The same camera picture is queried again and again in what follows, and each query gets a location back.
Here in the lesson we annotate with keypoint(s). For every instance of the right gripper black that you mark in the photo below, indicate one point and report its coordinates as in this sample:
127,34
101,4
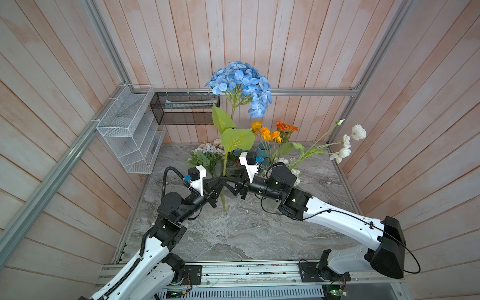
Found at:
244,186

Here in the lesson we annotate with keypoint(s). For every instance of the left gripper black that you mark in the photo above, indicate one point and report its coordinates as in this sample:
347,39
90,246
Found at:
209,190

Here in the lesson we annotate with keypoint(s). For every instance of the yellow poppy flower stem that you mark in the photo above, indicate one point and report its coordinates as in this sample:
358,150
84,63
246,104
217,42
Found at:
265,134

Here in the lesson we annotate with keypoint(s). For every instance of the blue hydrangea flower stem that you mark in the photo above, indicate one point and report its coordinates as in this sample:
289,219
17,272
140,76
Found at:
241,85

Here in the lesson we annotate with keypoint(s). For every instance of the white ranunculus flower stem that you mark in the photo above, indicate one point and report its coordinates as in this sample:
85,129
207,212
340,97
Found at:
337,151

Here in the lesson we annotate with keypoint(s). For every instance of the clear glass vase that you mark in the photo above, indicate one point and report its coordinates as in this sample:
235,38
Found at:
272,207

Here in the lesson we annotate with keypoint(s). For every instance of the pink purple mixed bouquet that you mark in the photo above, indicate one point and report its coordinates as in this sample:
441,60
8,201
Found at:
294,172

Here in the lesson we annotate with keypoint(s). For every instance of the orange gerbera flower stem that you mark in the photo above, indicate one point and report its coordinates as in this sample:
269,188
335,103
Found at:
285,132

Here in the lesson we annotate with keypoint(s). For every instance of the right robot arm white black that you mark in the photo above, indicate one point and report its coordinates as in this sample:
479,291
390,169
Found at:
382,244

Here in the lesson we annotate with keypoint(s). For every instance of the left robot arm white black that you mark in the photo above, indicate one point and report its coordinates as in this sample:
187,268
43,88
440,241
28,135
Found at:
154,266

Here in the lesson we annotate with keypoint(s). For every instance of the teal ceramic vase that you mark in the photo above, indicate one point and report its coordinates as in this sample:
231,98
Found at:
264,152

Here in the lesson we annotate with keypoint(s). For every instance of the cream rose greenery bunch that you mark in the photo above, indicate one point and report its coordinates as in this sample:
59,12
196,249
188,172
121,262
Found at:
210,155

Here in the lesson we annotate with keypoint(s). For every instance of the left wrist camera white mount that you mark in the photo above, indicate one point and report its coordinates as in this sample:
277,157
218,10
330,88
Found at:
194,179

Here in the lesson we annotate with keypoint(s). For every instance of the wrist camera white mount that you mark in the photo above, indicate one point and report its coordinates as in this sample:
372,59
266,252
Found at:
252,164
194,179

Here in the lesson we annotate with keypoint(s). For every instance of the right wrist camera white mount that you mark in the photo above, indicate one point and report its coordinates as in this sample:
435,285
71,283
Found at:
252,164

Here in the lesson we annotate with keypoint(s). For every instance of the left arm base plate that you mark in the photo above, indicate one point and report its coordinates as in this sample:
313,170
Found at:
187,275

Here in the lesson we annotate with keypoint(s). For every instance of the aluminium front rail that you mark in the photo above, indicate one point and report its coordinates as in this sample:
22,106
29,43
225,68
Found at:
250,273

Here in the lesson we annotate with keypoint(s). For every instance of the black mesh wall basket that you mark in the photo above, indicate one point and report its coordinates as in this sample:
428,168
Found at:
184,108

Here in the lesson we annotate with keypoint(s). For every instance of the white wire mesh shelf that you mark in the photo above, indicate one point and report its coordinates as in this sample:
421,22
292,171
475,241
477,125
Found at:
130,129

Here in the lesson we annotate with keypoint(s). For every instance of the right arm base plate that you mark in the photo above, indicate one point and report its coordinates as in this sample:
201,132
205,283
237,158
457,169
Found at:
312,272

